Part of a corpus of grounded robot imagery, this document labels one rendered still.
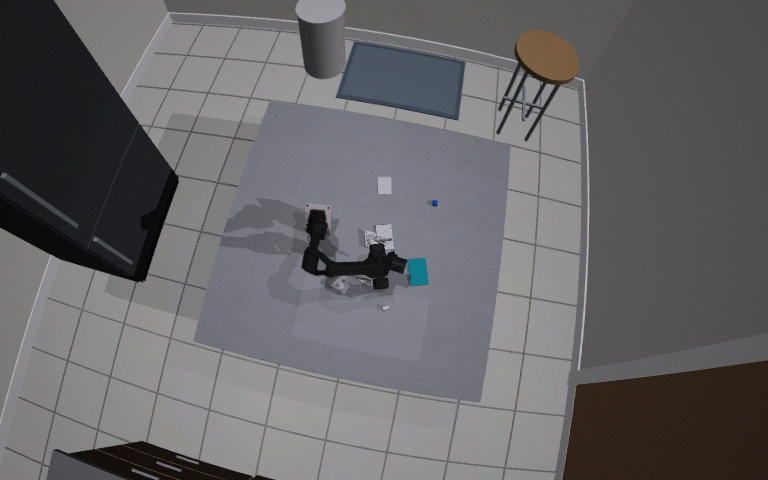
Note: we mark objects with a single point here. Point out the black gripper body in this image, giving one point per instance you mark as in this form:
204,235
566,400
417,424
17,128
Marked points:
380,283

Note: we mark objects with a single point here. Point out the teal flat rectangular plate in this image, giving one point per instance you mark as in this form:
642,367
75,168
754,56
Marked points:
418,272

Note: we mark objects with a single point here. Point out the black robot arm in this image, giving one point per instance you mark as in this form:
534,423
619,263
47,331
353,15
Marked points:
377,265

